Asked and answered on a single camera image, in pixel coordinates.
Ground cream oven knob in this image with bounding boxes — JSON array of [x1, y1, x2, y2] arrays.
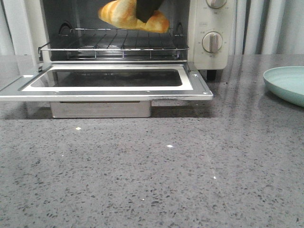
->
[[206, 0, 227, 9], [202, 32, 223, 53]]

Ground light green plate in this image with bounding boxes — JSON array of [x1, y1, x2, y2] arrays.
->
[[263, 66, 304, 107]]

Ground grey window curtain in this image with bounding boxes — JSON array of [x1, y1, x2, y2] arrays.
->
[[229, 0, 304, 55]]

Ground lower cream oven knob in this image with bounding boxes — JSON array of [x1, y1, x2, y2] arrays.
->
[[202, 32, 223, 53]]

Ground wire oven rack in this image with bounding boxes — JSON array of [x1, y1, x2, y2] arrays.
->
[[38, 28, 189, 61]]

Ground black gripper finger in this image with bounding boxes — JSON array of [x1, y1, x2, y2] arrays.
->
[[136, 0, 164, 23]]

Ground golden croissant bread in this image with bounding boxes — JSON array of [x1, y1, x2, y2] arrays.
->
[[98, 0, 170, 33]]

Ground cream Toshiba toaster oven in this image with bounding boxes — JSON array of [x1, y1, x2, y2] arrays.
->
[[6, 0, 237, 83]]

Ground oven glass door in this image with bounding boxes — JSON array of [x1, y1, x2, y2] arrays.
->
[[0, 63, 213, 103]]

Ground upper cream oven knob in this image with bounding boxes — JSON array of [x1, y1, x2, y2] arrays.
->
[[206, 0, 227, 9]]

